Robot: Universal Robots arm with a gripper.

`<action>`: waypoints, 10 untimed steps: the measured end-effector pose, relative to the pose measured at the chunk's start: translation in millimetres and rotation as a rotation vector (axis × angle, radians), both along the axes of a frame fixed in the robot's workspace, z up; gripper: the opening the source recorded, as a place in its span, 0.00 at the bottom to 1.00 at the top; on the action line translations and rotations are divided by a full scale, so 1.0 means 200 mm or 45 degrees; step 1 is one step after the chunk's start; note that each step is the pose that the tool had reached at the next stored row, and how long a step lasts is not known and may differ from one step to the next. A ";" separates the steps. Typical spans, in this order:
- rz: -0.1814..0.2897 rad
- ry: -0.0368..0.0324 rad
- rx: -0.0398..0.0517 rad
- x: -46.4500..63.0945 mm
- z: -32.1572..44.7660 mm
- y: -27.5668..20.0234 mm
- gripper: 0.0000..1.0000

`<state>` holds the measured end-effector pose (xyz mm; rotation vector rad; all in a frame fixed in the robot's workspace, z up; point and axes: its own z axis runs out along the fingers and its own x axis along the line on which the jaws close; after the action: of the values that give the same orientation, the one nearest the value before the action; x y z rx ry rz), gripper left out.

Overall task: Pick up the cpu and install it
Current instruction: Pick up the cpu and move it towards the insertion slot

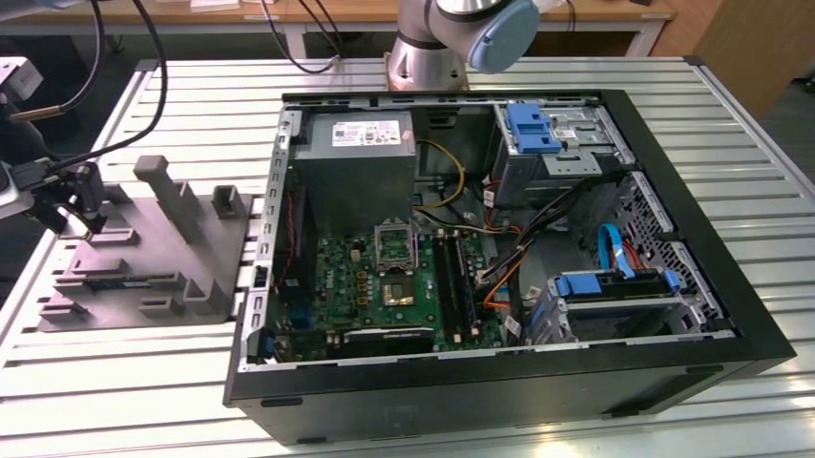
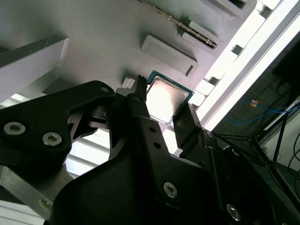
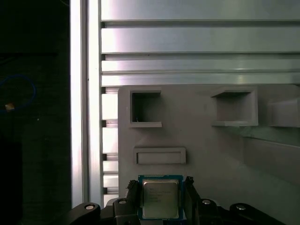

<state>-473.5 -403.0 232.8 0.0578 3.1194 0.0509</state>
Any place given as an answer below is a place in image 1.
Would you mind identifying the silver disk bay cage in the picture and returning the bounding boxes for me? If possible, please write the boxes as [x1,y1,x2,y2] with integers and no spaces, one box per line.
[520,285,734,345]

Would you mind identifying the CPU socket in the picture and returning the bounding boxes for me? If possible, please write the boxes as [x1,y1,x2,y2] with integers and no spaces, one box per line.
[378,279,421,309]

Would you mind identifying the hard disk in blue carrier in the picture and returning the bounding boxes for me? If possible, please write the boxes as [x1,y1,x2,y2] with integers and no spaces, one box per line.
[550,268,682,302]

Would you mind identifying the green motherboard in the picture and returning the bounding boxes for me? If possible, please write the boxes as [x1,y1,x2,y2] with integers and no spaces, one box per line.
[265,219,505,363]

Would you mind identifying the wooden desk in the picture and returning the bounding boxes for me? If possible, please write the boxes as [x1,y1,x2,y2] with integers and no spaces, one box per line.
[0,0,677,61]

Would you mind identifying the black PC case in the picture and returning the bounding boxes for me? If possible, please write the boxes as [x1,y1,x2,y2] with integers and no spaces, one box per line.
[219,88,798,448]

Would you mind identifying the black case fan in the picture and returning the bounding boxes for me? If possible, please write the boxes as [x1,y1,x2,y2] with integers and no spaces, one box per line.
[277,180,321,307]

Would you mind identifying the black camera cable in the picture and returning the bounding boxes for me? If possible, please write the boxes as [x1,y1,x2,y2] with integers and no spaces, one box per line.
[257,0,346,76]
[9,0,107,121]
[11,0,171,188]

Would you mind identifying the silver drive cage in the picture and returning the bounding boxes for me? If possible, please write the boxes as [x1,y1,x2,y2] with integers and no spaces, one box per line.
[492,102,638,210]

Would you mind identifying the orange wire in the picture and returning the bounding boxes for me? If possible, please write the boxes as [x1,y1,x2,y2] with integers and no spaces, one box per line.
[481,280,512,312]

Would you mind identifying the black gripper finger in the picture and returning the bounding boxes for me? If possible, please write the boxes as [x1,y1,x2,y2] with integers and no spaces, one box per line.
[71,161,106,236]
[27,187,70,239]

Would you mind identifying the RAM stick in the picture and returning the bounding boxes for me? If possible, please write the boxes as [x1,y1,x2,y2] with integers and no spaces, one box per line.
[81,275,154,290]

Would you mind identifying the black cable bundle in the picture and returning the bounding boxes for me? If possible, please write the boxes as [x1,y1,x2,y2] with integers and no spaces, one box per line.
[476,171,629,283]

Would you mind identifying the red wire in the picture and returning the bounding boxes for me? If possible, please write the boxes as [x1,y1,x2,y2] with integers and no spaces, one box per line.
[622,237,654,274]

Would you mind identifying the wooden cabinet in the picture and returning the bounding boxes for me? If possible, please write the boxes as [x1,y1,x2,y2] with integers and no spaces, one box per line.
[652,0,815,120]

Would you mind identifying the blue drive bay latch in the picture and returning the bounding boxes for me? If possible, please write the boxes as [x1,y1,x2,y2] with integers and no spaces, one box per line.
[506,102,562,155]

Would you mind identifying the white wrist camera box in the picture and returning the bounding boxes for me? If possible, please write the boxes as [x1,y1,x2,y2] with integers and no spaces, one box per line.
[0,55,42,102]

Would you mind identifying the metal socket cover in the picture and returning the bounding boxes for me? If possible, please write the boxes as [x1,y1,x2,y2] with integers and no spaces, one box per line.
[370,219,420,276]

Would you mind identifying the yellow wire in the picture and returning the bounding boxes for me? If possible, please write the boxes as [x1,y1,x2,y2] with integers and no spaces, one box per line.
[414,137,466,210]

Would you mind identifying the black graphics card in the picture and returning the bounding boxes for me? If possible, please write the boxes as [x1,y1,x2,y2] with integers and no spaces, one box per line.
[341,325,438,358]

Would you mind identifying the grey parts rack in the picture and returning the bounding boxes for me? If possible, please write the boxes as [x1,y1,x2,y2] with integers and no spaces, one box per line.
[35,155,266,333]

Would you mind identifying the light blue wire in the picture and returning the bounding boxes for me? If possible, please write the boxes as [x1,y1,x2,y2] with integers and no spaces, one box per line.
[597,222,637,281]

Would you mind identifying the grey power supply unit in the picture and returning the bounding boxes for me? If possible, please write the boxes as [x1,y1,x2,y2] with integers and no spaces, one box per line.
[289,112,420,236]

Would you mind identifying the grey wire bundle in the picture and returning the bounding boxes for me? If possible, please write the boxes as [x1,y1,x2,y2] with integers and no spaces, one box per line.
[410,208,524,236]

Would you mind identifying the black RAM slot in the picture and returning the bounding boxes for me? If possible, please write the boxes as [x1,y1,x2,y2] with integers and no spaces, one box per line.
[432,228,461,338]
[448,229,484,339]

